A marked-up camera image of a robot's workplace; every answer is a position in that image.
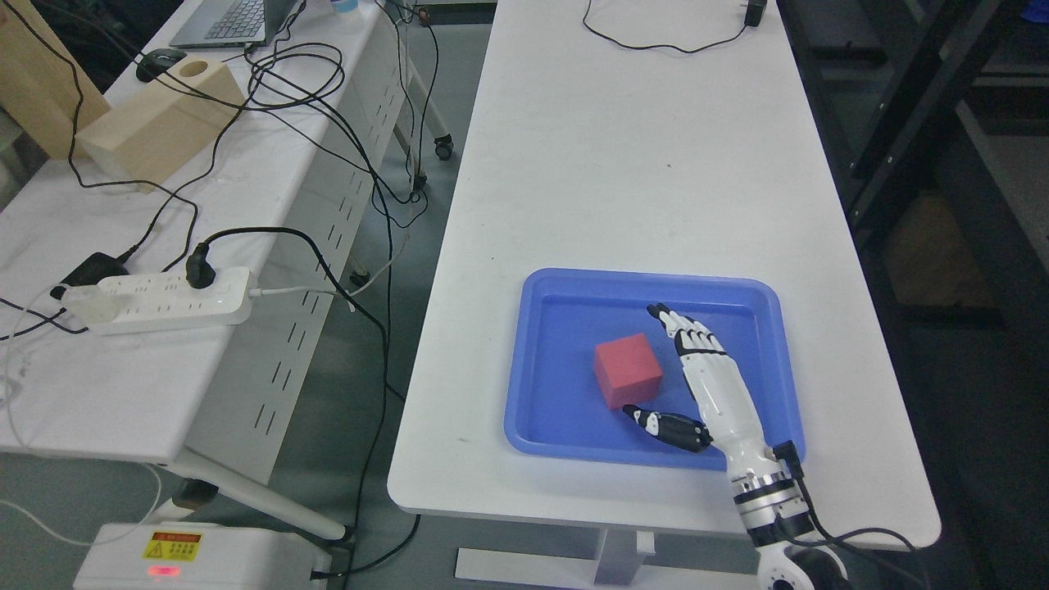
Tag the black right metal shelf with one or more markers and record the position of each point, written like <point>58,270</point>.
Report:
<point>933,116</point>

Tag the black power adapter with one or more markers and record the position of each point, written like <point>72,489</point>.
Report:
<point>95,268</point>

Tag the pink foam block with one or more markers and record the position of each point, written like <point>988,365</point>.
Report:
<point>627,371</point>

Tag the white black floor unit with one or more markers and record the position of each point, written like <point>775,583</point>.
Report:
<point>201,556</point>

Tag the white folding side table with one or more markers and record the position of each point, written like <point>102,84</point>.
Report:
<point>285,198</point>

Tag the black computer mouse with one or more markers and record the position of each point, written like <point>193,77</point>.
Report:
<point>156,62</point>

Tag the wooden block with hole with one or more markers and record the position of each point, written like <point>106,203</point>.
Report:
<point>155,132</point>

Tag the blue plastic tray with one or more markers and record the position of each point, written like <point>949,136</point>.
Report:
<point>555,406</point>

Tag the white power strip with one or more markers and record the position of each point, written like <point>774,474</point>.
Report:
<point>141,303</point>

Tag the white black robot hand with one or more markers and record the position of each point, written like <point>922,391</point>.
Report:
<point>728,418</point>

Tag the white standing desk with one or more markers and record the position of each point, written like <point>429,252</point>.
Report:
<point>662,148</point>

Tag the silver laptop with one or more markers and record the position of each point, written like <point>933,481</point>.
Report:
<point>228,24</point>

